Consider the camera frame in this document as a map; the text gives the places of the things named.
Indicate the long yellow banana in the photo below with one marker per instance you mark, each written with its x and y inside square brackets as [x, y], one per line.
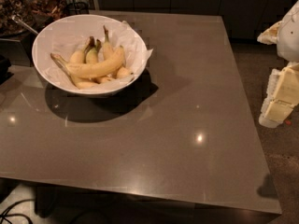
[87, 70]

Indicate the yellow banana right upright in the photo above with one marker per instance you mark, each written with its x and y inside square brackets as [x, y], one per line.
[106, 46]

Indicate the yellow banana bottom left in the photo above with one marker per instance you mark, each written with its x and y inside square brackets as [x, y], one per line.
[80, 83]

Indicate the yellow banana bottom right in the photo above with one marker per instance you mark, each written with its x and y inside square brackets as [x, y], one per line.
[120, 73]

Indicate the white ceramic bowl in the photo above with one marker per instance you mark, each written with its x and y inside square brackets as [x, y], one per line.
[62, 31]

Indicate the glass bowl of snacks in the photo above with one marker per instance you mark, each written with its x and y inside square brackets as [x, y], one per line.
[26, 10]

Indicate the greenish yellow banana middle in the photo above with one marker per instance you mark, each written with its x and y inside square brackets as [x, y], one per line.
[92, 52]

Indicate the metal serving spoon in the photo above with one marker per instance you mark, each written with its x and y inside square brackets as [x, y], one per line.
[24, 25]

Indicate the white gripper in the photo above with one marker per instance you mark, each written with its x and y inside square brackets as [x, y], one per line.
[290, 36]

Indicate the black wire basket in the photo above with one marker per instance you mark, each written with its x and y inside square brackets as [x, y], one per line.
[77, 8]

